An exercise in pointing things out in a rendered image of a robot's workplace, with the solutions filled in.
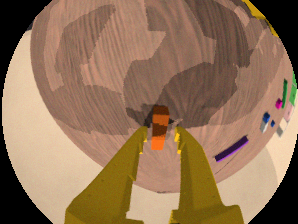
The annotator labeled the purple rod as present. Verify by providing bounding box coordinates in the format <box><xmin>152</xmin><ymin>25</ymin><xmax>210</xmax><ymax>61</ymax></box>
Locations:
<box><xmin>215</xmin><ymin>136</ymin><xmax>249</xmax><ymax>162</ymax></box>

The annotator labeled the magenta rod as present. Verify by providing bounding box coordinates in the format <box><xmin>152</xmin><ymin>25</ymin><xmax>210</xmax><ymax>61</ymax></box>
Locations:
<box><xmin>275</xmin><ymin>98</ymin><xmax>282</xmax><ymax>109</ymax></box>

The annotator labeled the orange rod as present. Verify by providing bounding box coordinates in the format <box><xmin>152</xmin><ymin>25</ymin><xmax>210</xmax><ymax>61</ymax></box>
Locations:
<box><xmin>151</xmin><ymin>106</ymin><xmax>170</xmax><ymax>150</ymax></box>

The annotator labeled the grey rectangular bar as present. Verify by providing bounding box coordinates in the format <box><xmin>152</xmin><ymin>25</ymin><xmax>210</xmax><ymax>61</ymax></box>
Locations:
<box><xmin>260</xmin><ymin>120</ymin><xmax>269</xmax><ymax>133</ymax></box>

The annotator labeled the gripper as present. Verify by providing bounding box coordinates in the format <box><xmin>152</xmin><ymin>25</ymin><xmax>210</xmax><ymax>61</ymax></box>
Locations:
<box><xmin>64</xmin><ymin>126</ymin><xmax>244</xmax><ymax>224</ymax></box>

